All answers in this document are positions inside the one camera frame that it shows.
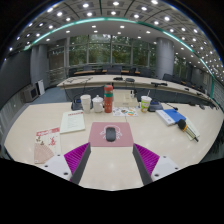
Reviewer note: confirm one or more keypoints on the white paper red heading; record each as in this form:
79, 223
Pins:
72, 121

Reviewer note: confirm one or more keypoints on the colourful leaflet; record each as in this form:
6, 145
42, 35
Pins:
125, 111

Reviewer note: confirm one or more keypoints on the white booklet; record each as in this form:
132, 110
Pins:
194, 128

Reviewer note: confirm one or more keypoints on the ceiling lights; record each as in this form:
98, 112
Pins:
85, 5

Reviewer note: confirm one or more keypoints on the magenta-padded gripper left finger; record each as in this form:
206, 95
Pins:
77, 158

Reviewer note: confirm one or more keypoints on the red bottle green band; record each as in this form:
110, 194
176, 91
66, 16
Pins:
108, 99

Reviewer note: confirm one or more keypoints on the long curved conference desk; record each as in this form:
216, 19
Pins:
100, 80

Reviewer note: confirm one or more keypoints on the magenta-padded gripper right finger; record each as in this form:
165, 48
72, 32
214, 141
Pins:
148, 159

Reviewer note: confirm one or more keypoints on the white paper cup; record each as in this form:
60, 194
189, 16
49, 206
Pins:
86, 103

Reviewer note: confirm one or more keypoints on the dark office chairs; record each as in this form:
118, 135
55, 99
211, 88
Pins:
114, 71

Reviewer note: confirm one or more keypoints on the blue and white book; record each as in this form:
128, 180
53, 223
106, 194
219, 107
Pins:
171, 116

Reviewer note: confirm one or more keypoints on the pink mouse pad white print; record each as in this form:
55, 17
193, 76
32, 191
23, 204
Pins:
96, 138

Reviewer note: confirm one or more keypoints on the black desk microphone console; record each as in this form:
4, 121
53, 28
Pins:
155, 106
76, 105

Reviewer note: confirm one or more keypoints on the white lidded mug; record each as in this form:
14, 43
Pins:
97, 104

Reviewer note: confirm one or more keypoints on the white sign board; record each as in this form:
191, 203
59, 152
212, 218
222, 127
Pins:
41, 87

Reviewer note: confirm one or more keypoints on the grey white cabinet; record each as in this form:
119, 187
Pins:
30, 93

